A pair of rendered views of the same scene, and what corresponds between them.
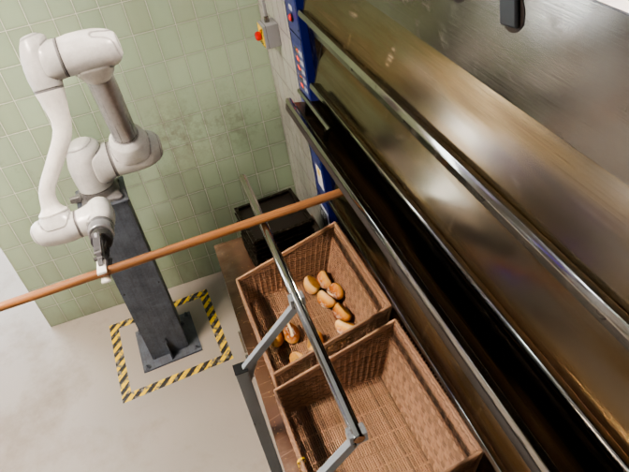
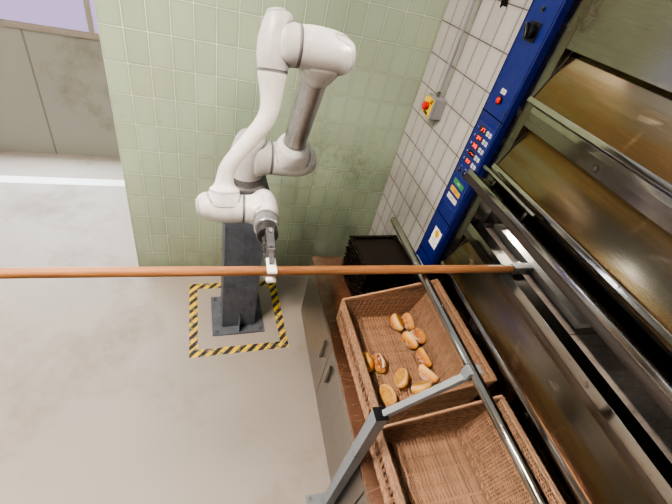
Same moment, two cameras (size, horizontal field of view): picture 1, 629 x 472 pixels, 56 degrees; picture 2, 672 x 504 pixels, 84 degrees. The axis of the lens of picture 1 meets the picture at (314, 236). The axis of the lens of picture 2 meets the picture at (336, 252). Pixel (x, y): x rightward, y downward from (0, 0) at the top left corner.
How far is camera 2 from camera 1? 101 cm
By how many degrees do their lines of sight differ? 8
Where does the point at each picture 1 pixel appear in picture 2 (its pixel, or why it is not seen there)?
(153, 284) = not seen: hidden behind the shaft
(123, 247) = (245, 234)
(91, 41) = (336, 42)
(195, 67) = (350, 109)
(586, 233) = not seen: outside the picture
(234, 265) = (328, 280)
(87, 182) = (244, 169)
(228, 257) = not seen: hidden behind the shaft
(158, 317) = (243, 297)
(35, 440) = (101, 368)
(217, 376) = (273, 359)
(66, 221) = (236, 203)
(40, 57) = (283, 35)
